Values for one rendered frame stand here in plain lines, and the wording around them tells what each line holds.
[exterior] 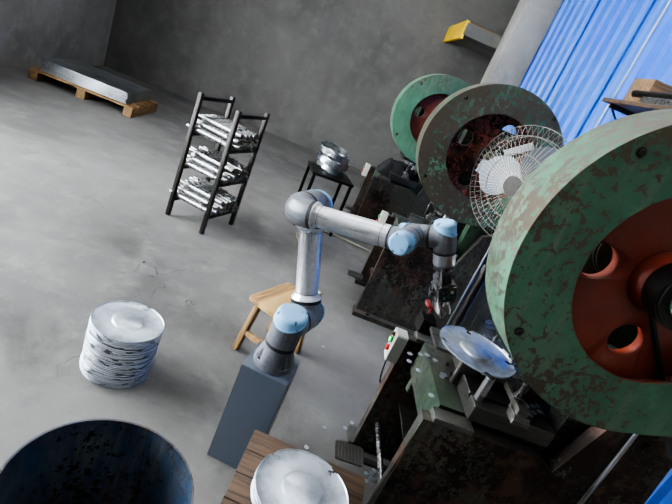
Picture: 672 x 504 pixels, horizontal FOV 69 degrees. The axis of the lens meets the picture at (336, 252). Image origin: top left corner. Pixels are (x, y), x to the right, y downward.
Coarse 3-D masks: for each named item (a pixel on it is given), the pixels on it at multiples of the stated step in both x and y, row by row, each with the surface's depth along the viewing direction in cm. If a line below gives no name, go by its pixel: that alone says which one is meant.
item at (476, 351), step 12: (444, 336) 176; (456, 336) 180; (468, 336) 185; (480, 336) 189; (456, 348) 171; (468, 348) 174; (480, 348) 178; (492, 348) 183; (468, 360) 167; (480, 360) 170; (492, 360) 174; (504, 360) 178; (480, 372) 162; (492, 372) 166; (504, 372) 169
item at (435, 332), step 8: (432, 328) 179; (432, 336) 174; (440, 344) 170; (448, 352) 168; (456, 360) 176; (448, 368) 180; (456, 368) 174; (464, 368) 173; (448, 376) 178; (456, 376) 174; (472, 376) 174
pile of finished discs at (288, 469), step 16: (272, 464) 146; (288, 464) 148; (304, 464) 151; (320, 464) 153; (256, 480) 139; (272, 480) 141; (288, 480) 142; (304, 480) 144; (320, 480) 147; (336, 480) 150; (256, 496) 135; (272, 496) 136; (288, 496) 137; (304, 496) 139; (320, 496) 141; (336, 496) 144
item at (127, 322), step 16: (112, 304) 209; (128, 304) 213; (96, 320) 196; (112, 320) 199; (128, 320) 203; (144, 320) 208; (160, 320) 212; (112, 336) 191; (128, 336) 195; (144, 336) 198
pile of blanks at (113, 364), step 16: (96, 336) 191; (160, 336) 204; (96, 352) 193; (112, 352) 192; (128, 352) 194; (144, 352) 198; (80, 368) 201; (96, 368) 195; (112, 368) 195; (128, 368) 197; (144, 368) 204; (112, 384) 198; (128, 384) 203
